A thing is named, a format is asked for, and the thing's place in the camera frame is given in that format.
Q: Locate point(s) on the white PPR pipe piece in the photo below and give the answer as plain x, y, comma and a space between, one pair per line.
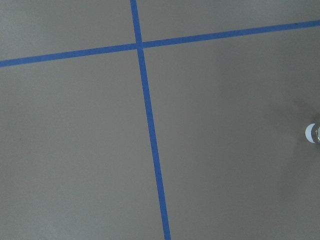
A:
312, 133

